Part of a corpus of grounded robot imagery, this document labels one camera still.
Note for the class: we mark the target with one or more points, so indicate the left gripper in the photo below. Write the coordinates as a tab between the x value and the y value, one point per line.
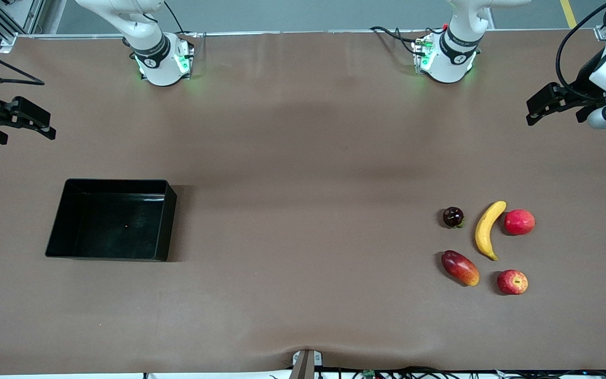
585	87

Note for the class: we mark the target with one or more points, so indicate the black rectangular plastic box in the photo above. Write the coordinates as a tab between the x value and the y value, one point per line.
111	221

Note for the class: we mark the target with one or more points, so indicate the yellow banana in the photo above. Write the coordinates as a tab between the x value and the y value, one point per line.
484	231

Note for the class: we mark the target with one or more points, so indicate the red apple with yellow hollow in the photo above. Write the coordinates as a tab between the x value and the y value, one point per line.
512	282

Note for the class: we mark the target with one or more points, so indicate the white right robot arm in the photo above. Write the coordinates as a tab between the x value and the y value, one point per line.
148	50

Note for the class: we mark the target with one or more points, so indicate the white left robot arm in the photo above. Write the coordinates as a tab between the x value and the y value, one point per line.
453	52

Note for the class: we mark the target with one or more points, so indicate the plain red round fruit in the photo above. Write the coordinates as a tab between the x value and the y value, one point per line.
519	222

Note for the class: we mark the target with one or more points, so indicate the dark purple mangosteen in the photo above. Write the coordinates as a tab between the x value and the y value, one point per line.
453	217

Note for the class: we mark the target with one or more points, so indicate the red and yellow mango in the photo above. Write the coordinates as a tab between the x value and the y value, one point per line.
460	268

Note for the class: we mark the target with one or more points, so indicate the grey metal table clamp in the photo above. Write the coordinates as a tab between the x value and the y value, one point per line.
305	363

